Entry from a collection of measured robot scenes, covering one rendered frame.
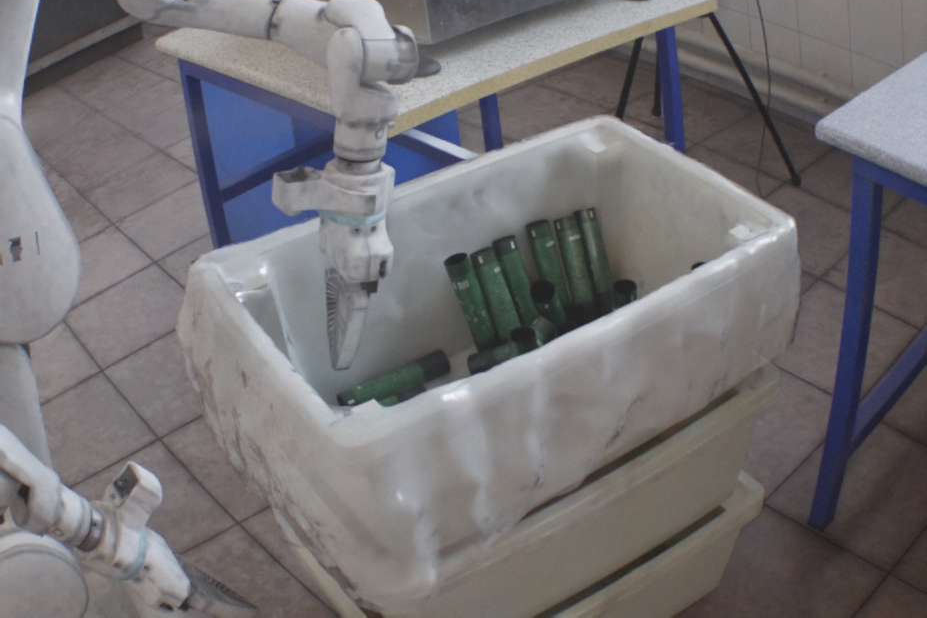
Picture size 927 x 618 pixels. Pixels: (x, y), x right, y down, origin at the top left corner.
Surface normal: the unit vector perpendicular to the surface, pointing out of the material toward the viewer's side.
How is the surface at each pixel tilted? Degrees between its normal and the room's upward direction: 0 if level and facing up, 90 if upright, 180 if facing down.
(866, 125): 0
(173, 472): 0
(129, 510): 84
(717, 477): 96
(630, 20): 0
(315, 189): 87
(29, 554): 70
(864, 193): 90
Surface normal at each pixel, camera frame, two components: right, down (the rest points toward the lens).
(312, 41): -0.33, 0.52
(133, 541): 0.78, -0.05
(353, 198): -0.04, 0.42
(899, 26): -0.76, 0.42
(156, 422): -0.12, -0.84
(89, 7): 0.63, 0.34
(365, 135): 0.24, 0.44
